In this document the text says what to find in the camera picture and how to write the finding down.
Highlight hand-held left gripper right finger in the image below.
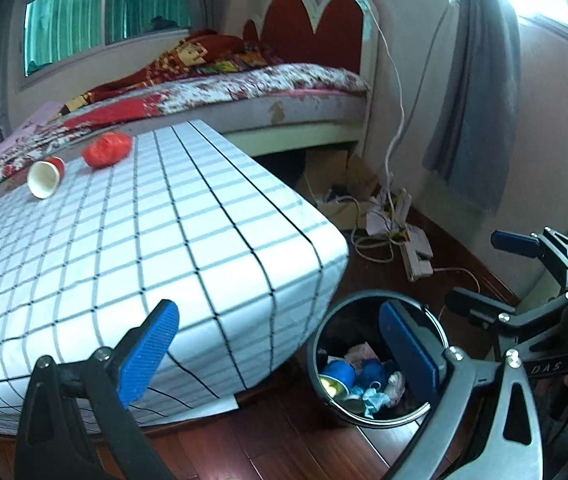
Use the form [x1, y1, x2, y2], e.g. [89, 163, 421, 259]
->
[379, 300, 547, 480]

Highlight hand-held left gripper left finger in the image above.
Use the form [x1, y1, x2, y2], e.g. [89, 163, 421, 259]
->
[14, 299, 181, 480]

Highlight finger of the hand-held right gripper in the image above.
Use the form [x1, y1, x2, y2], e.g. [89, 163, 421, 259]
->
[445, 286, 568, 333]
[490, 227, 568, 286]

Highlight black round trash bin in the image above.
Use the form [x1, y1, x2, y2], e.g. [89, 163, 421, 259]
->
[306, 290, 452, 428]

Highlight blue patterned paper cup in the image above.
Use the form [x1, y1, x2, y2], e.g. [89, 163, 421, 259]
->
[320, 360, 357, 401]

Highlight white pink crumpled wrapper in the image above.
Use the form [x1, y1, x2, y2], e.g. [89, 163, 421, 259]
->
[384, 370, 407, 403]

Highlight light blue crumpled wrapper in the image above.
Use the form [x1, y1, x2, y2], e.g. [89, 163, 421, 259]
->
[361, 385, 389, 418]

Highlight white power strip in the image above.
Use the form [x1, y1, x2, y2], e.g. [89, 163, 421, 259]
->
[400, 224, 436, 282]

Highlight crumpled white papers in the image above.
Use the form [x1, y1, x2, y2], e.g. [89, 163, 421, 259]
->
[364, 187, 412, 236]

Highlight white checked tablecloth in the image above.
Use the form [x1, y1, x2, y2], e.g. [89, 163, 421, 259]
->
[0, 119, 349, 436]

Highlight small open cardboard box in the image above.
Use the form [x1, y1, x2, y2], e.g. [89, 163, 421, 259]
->
[316, 195, 362, 233]

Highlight grey curtain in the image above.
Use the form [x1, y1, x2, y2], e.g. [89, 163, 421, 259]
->
[423, 0, 522, 216]

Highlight red paper cup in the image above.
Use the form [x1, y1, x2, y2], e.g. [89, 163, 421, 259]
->
[26, 156, 67, 200]

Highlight red crumpled ball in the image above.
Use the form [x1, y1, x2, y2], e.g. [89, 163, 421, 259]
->
[81, 131, 132, 169]

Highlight bed with floral sheet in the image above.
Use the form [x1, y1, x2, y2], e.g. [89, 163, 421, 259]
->
[0, 62, 372, 211]

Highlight red patterned blanket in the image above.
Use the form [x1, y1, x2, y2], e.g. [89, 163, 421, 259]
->
[86, 30, 275, 106]

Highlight red heart-shaped headboard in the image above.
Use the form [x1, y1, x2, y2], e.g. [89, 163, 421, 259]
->
[241, 0, 379, 76]

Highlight window with green curtain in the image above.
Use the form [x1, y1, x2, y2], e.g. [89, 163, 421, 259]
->
[24, 0, 205, 78]

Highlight white cable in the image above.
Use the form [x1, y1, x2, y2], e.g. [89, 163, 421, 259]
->
[351, 0, 407, 263]

